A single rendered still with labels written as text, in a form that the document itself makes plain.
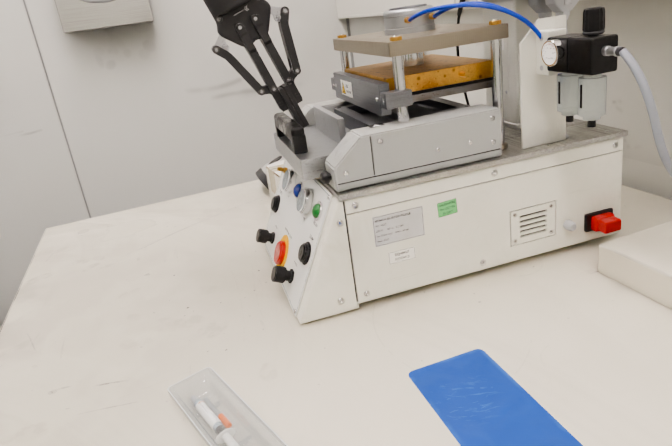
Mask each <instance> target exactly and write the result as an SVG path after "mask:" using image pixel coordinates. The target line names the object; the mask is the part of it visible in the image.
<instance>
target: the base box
mask: <svg viewBox="0 0 672 446"><path fill-rule="evenodd" d="M622 156H623V137H618V138H614V139H610V140H605V141H601V142H596V143H592V144H588V145H583V146H579V147H574V148H570V149H566V150H561V151H557V152H553V153H548V154H544V155H539V156H535V157H531V158H526V159H522V160H517V161H513V162H509V163H504V164H500V165H496V166H491V167H487V168H482V169H478V170H474V171H469V172H465V173H461V174H456V175H452V176H447V177H443V178H439V179H434V180H430V181H425V182H421V183H417V184H412V185H408V186H404V187H399V188H395V189H390V190H386V191H382V192H377V193H373V194H368V195H364V196H360V197H355V198H351V199H347V200H342V201H339V200H338V199H337V198H336V197H335V196H334V195H333V194H332V193H331V192H330V191H329V190H328V189H327V188H326V187H325V188H326V189H327V190H328V191H329V192H330V193H331V194H332V195H333V198H332V201H331V204H330V208H329V211H328V214H327V218H326V221H325V225H324V228H323V231H322V235H321V238H320V241H319V245H318V248H317V251H316V255H315V258H314V261H313V265H312V268H311V271H310V275H309V278H308V282H307V285H306V288H305V292H304V295H303V298H302V302H301V305H300V308H299V312H298V315H297V318H298V320H299V323H300V324H303V323H307V322H310V321H314V320H318V319H321V318H325V317H328V316H332V315H336V314H339V313H343V312H346V311H350V310H354V309H357V308H359V304H360V303H363V302H367V301H370V300H374V299H378V298H381V297H385V296H389V295H392V294H396V293H400V292H403V291H407V290H410V289H414V288H418V287H421V286H425V285H429V284H432V283H436V282H440V281H443V280H447V279H450V278H454V277H458V276H461V275H465V274H469V273H472V272H476V271H480V270H483V269H487V268H490V267H494V266H498V265H501V264H505V263H509V262H512V261H516V260H520V259H523V258H527V257H530V256H534V255H538V254H541V253H545V252H549V251H552V250H556V249H560V248H563V247H567V246H570V245H574V244H578V243H581V242H585V241H589V240H592V239H596V238H600V237H603V236H607V235H610V234H614V233H618V232H619V230H621V219H620V205H621V181H622Z"/></svg>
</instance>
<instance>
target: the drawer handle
mask: <svg viewBox="0 0 672 446"><path fill-rule="evenodd" d="M274 120H275V128H276V134H277V136H278V137H283V136H287V137H288V138H289V139H290V140H291V141H292V146H293V152H294V154H295V155H297V154H302V153H307V152H308V148H307V142H306V135H305V132H304V128H303V127H302V126H301V125H300V124H298V123H297V122H296V121H294V120H293V119H292V118H290V117H289V116H288V115H286V114H285V113H284V112H280V113H276V114H275V115H274Z"/></svg>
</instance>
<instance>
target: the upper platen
mask: <svg viewBox="0 0 672 446"><path fill-rule="evenodd" d="M403 57H404V68H405V79H406V88H407V89H411V90H412V98H413V102H417V101H423V100H428V99H433V98H438V97H444V96H449V95H454V94H459V93H464V92H470V91H475V90H480V89H485V88H491V87H492V79H491V60H490V59H480V58H469V57H459V56H448V55H438V54H429V55H423V52H420V53H414V54H408V55H403ZM345 72H347V73H351V74H355V75H359V76H363V77H367V78H371V79H375V80H379V81H383V82H387V83H389V91H391V90H395V86H394V76H393V66H392V61H388V62H382V63H377V64H371V65H365V66H359V67H353V68H347V69H345Z"/></svg>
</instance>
